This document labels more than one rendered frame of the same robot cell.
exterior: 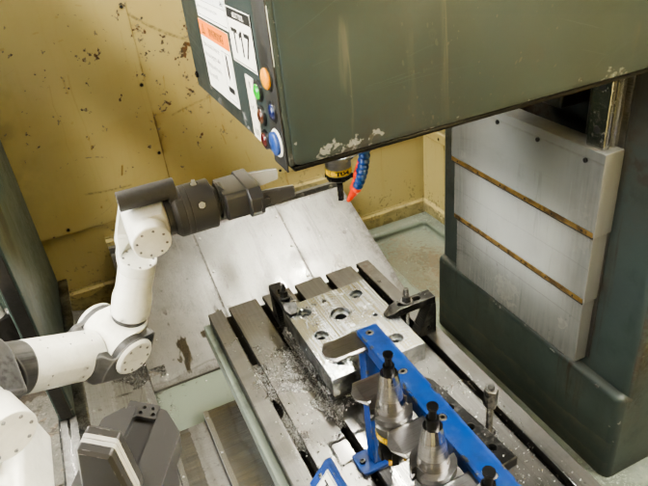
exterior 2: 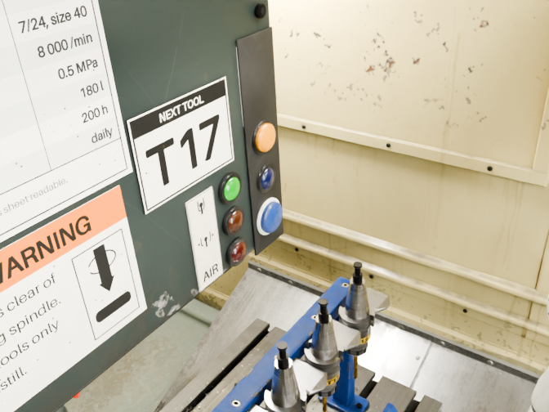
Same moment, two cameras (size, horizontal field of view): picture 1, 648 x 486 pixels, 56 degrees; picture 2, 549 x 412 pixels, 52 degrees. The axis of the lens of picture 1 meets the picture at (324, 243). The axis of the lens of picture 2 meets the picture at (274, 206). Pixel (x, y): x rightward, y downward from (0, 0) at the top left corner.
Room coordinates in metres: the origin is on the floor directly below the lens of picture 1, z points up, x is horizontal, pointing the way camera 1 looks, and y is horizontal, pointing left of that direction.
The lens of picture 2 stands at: (0.93, 0.43, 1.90)
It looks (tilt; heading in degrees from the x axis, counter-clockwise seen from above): 31 degrees down; 239
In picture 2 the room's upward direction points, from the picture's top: 4 degrees counter-clockwise
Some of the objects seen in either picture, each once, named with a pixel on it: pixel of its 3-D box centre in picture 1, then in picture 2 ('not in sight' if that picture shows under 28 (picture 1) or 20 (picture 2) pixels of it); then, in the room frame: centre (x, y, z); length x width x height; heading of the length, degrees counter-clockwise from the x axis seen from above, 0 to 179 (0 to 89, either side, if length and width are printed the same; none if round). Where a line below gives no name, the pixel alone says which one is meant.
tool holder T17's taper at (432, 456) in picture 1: (432, 443); (323, 334); (0.53, -0.11, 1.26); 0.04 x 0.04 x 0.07
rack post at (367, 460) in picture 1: (375, 404); not in sight; (0.80, -0.06, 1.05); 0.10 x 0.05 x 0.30; 111
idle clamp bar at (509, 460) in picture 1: (460, 427); not in sight; (0.83, -0.23, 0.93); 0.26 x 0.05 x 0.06; 26
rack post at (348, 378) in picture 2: not in sight; (344, 351); (0.39, -0.22, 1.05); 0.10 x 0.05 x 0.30; 111
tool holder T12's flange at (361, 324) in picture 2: not in sight; (356, 316); (0.43, -0.15, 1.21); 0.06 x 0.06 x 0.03
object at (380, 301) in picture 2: not in sight; (371, 299); (0.37, -0.17, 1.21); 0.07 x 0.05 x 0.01; 111
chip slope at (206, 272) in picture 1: (267, 284); not in sight; (1.67, 0.20, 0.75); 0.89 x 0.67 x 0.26; 111
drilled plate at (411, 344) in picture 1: (350, 332); not in sight; (1.12, -0.04, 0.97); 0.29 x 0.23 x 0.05; 21
